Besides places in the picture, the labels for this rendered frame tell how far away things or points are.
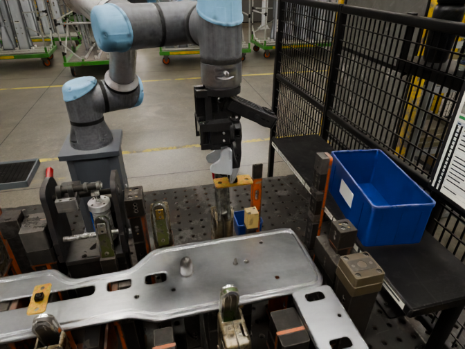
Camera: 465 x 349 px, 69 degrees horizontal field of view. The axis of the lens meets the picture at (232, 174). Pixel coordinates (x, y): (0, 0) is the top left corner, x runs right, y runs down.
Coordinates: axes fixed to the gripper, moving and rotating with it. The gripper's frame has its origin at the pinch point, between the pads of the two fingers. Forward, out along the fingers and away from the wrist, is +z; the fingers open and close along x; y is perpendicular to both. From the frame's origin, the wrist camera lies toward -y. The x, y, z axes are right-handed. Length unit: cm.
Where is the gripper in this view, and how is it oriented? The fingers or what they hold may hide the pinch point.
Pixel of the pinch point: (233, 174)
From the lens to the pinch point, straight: 74.0
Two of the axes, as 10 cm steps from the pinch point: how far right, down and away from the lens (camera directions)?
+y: -9.7, 1.3, -2.0
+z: 0.1, 8.6, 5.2
